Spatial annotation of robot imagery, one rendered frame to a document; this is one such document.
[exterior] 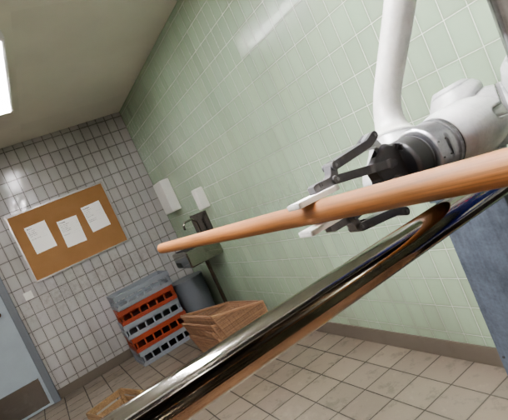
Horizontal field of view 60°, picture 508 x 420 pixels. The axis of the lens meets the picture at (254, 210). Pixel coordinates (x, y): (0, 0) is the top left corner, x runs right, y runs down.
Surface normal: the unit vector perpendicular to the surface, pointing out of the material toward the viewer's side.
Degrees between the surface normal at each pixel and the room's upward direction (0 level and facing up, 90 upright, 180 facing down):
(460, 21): 90
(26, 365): 90
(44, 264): 90
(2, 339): 90
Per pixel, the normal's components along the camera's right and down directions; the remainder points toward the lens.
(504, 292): -0.80, 0.40
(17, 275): 0.44, -0.13
